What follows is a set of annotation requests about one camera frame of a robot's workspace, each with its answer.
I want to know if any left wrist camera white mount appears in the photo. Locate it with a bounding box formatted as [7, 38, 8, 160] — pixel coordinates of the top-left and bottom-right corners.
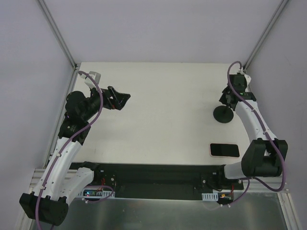
[78, 71, 101, 89]

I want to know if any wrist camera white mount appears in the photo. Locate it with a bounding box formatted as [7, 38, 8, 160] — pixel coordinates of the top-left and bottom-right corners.
[229, 72, 251, 93]
[78, 71, 101, 89]

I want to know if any right aluminium frame post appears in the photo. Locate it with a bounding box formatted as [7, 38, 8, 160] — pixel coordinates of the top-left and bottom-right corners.
[242, 0, 291, 72]

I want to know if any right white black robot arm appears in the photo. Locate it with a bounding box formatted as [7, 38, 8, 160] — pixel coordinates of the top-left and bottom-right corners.
[216, 73, 288, 189]

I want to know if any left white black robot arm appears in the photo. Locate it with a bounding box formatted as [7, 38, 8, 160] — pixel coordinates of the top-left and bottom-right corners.
[19, 86, 131, 226]

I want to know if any aluminium frame post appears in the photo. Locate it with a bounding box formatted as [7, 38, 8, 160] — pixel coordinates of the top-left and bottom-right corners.
[36, 0, 78, 70]
[242, 0, 291, 72]

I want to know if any black phone pink case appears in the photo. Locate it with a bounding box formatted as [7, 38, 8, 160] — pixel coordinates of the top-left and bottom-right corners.
[210, 143, 240, 158]

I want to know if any black phone stand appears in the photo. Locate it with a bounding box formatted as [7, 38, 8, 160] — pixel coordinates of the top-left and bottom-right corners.
[213, 105, 234, 124]

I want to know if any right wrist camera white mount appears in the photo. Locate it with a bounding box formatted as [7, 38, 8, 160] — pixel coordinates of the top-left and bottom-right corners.
[229, 72, 251, 93]

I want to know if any right white cable duct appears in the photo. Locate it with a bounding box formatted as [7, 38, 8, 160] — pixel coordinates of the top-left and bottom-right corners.
[201, 191, 235, 202]

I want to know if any white cable duct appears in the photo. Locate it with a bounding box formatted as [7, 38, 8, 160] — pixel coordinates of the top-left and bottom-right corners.
[201, 191, 235, 202]
[79, 189, 115, 199]

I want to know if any left aluminium frame post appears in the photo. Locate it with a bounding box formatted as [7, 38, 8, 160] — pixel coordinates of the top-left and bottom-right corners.
[36, 0, 78, 70]

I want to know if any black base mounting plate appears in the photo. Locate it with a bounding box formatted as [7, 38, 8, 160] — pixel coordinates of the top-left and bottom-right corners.
[70, 161, 243, 200]

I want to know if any left white cable duct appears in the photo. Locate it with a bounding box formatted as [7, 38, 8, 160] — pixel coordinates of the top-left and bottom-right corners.
[79, 189, 115, 199]

